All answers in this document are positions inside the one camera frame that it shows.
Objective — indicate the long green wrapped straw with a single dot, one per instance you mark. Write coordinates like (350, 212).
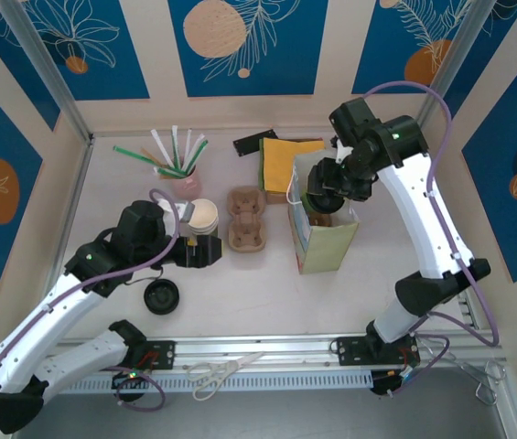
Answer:
(127, 152)

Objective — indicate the aluminium side rail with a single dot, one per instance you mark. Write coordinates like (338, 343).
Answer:
(77, 192)

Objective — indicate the pink straw holder cup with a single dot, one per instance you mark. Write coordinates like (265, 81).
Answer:
(186, 188)

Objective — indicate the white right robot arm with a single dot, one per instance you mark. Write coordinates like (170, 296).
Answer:
(423, 215)

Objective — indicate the black plastic cup lid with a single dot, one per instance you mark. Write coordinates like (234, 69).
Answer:
(326, 208)

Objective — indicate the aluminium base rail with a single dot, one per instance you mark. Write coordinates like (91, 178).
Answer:
(285, 352)

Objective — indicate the black base electronics box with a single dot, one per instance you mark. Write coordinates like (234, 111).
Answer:
(127, 388)
(384, 384)

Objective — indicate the white and green wrapped straw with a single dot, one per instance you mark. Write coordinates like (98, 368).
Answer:
(175, 142)
(197, 151)

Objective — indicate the printed paper gift bag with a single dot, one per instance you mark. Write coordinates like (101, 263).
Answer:
(326, 251)

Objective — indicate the aluminium frame post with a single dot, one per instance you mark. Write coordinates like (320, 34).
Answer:
(45, 64)
(453, 64)

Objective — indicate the wooden stirrer stick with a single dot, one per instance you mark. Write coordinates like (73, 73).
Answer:
(150, 154)

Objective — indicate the black aluminium extrusion piece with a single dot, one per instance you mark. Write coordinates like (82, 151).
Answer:
(248, 145)

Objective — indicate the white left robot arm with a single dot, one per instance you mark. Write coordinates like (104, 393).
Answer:
(34, 329)

